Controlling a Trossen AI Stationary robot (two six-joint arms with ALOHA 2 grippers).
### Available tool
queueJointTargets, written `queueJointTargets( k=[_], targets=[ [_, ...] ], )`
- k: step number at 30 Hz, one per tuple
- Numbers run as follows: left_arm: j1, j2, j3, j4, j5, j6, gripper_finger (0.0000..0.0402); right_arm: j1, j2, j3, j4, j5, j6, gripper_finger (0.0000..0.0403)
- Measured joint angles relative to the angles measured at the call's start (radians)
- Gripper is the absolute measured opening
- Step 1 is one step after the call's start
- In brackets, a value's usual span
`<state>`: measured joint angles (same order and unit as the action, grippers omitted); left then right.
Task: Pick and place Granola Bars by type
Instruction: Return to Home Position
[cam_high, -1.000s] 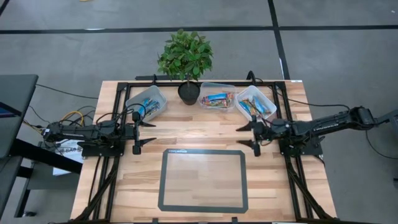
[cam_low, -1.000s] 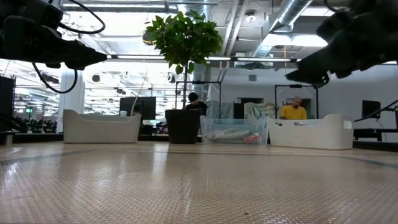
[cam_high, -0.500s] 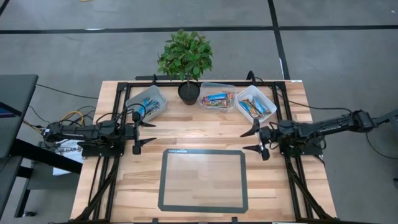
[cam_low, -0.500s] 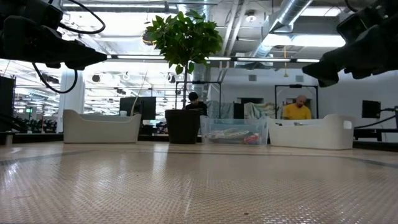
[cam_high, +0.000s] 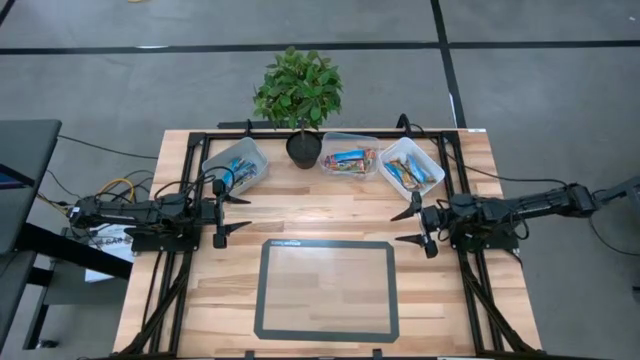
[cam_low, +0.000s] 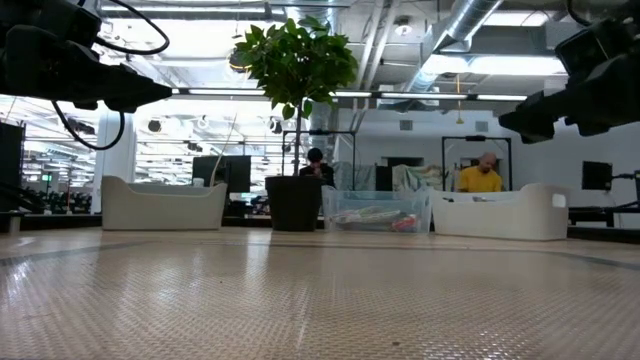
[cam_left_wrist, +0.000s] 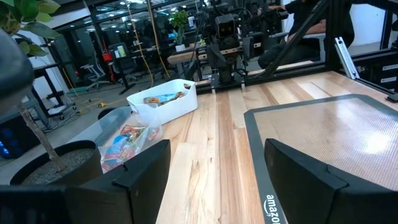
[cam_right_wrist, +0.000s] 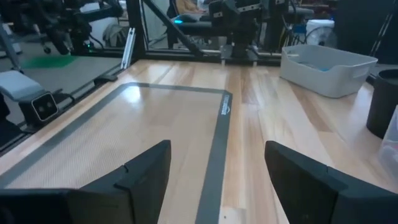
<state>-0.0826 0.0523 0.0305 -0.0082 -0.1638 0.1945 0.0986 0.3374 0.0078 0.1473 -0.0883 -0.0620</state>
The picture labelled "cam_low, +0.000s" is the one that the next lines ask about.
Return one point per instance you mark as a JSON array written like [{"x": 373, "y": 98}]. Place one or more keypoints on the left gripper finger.
[
  {"x": 120, "y": 106},
  {"x": 115, "y": 85}
]

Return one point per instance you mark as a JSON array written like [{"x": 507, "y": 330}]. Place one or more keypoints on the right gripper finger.
[
  {"x": 540, "y": 112},
  {"x": 539, "y": 136}
]

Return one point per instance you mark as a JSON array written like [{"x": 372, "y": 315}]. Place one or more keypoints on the ceiling light panel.
[{"x": 515, "y": 65}]

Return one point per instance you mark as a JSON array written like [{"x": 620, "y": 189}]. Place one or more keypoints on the person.
[
  {"x": 480, "y": 181},
  {"x": 316, "y": 172}
]

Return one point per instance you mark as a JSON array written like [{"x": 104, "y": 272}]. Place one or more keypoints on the white plastic bin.
[
  {"x": 500, "y": 220},
  {"x": 160, "y": 210}
]

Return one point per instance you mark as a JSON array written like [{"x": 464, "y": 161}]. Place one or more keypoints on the black side table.
[{"x": 600, "y": 212}]

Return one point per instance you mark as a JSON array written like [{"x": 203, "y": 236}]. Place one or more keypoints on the black partition panel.
[{"x": 11, "y": 165}]

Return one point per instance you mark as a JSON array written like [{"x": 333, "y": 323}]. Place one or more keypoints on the green exit sign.
[{"x": 46, "y": 177}]

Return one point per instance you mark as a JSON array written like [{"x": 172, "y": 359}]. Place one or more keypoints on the ceiling light strip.
[{"x": 425, "y": 95}]

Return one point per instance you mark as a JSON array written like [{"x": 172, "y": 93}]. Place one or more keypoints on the potted green leafy plant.
[{"x": 295, "y": 60}]

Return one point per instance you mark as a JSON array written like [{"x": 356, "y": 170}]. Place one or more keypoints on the brown silicone baking mat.
[{"x": 320, "y": 310}]

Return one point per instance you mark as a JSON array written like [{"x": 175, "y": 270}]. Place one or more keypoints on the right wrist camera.
[{"x": 595, "y": 45}]

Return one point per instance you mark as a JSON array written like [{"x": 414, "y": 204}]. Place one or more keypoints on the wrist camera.
[
  {"x": 595, "y": 45},
  {"x": 70, "y": 25}
]

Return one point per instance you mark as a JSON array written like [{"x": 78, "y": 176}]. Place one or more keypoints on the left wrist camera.
[{"x": 70, "y": 25}]

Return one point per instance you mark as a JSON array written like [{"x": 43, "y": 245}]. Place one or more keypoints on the silver ceiling duct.
[{"x": 470, "y": 17}]

